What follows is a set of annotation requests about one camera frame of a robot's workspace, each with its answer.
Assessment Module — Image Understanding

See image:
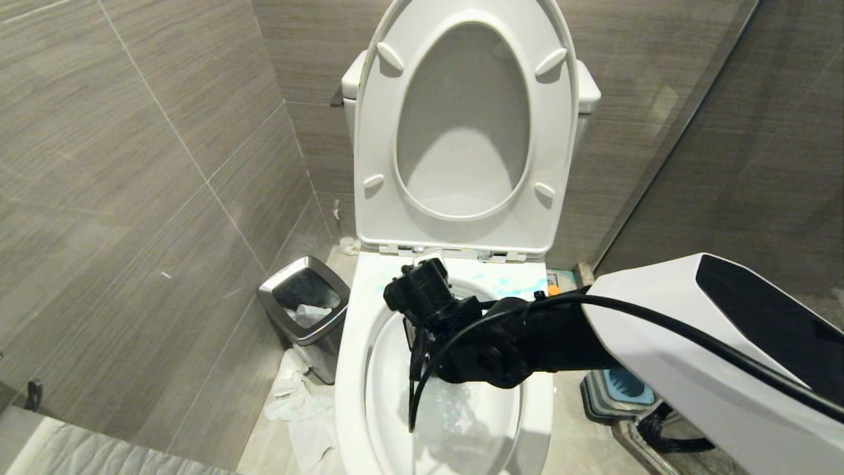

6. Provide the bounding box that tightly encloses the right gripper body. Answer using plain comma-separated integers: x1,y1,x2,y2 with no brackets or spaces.
404,317,440,370

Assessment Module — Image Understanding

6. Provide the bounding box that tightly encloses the white toilet bowl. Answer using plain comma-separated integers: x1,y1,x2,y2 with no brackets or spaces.
334,251,555,475

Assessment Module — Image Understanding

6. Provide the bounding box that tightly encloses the grey blue toilet brush holder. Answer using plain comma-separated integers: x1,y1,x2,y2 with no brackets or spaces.
580,368,657,424

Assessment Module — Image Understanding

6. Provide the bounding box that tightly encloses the white toilet lid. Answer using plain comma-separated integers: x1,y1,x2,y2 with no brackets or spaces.
394,20,532,217

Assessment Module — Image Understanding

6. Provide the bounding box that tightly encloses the white toilet seat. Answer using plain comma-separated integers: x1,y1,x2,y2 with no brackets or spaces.
354,0,580,261

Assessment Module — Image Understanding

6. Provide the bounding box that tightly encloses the white toilet tank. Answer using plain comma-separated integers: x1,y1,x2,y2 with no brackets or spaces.
341,49,602,159

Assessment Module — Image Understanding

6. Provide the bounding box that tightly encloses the steel trash bin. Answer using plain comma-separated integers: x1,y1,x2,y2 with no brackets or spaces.
257,256,351,385

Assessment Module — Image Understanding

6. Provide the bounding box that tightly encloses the white tissue in bin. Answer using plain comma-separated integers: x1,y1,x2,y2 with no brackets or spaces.
287,303,334,329

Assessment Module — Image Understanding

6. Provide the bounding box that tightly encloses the crumpled white tissue paper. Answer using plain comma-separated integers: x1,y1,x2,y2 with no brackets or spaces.
264,348,312,422
287,406,340,475

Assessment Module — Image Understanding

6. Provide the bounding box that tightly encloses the small orange capped bottle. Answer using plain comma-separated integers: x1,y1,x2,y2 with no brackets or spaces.
546,267,580,298

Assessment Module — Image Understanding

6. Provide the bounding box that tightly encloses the glass shower partition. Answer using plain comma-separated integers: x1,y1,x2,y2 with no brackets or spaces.
593,0,844,317

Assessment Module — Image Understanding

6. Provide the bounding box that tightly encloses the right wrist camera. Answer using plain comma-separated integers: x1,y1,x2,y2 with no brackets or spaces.
384,256,457,325

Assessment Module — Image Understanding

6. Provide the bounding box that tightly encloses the black cable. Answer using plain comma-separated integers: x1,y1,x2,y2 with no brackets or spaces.
636,401,716,456
407,292,844,436

